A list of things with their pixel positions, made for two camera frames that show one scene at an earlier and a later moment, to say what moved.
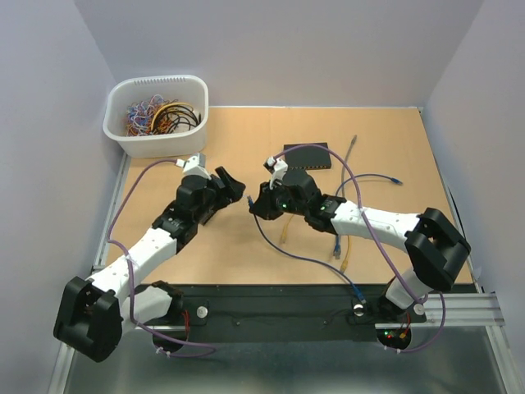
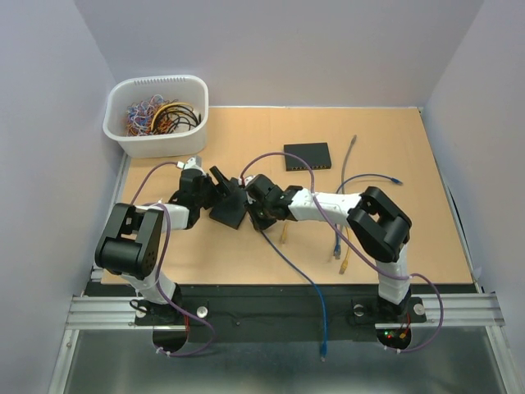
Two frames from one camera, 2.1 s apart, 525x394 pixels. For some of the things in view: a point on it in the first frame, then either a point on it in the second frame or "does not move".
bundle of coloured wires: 159,116 does not move
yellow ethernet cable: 344,264 does not move
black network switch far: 308,158 does not move
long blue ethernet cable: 353,286 → 323,342
